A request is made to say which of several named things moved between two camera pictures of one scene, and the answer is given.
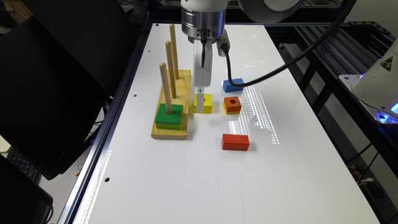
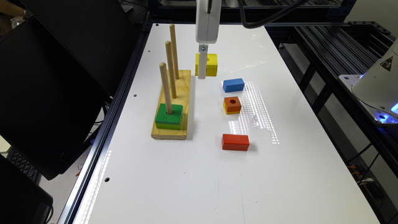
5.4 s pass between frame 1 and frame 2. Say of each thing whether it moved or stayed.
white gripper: moved
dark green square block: stayed
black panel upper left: stayed
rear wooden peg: stayed
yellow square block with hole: moved
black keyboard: stayed
